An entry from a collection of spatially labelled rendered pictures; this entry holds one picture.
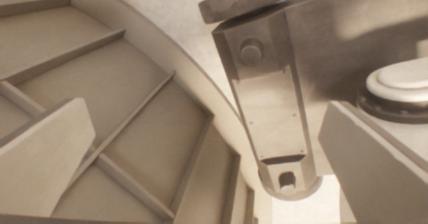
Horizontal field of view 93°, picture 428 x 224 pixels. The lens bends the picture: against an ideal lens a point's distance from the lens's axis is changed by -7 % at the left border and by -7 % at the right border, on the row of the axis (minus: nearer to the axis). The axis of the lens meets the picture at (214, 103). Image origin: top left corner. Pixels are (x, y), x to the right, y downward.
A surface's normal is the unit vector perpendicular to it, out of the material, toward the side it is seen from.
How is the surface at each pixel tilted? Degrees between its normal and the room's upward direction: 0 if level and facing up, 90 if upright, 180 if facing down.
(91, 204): 90
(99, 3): 0
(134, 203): 90
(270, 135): 0
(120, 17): 0
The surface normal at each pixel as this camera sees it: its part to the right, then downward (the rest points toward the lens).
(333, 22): -0.20, 0.49
